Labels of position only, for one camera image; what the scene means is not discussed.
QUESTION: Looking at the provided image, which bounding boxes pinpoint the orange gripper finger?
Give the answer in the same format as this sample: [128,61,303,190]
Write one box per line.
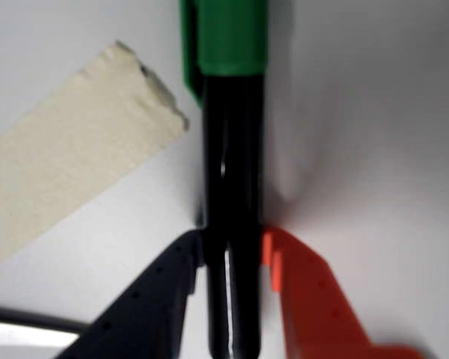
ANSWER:
[260,227,424,359]

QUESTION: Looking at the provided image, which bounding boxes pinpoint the green capped black marker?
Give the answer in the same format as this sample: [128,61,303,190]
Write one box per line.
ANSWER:
[179,0,270,359]

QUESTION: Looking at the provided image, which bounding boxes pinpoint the beige masking tape strip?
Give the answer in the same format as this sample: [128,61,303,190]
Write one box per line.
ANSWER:
[0,40,190,271]

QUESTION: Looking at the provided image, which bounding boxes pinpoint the blue handled scissors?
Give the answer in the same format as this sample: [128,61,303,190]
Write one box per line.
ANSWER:
[0,302,84,359]

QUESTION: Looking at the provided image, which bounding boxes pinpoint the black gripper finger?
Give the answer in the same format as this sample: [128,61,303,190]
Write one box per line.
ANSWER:
[54,229,206,359]

